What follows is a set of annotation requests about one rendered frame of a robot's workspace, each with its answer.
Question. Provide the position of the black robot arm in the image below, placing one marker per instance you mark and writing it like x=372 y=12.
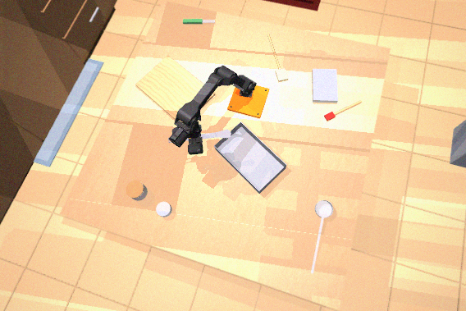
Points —
x=190 y=112

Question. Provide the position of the short grey cylinder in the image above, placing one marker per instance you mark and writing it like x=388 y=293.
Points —
x=164 y=209

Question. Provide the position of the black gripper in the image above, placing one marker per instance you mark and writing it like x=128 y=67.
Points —
x=195 y=145

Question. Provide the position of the grey jar with wooden lid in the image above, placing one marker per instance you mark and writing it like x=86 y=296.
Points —
x=136 y=190

